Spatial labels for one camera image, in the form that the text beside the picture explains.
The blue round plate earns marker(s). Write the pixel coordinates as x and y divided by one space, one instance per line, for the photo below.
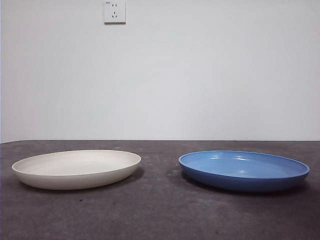
237 183

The white round plate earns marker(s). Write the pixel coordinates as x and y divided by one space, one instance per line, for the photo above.
75 180

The white wall socket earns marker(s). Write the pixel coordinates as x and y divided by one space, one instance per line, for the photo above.
115 12

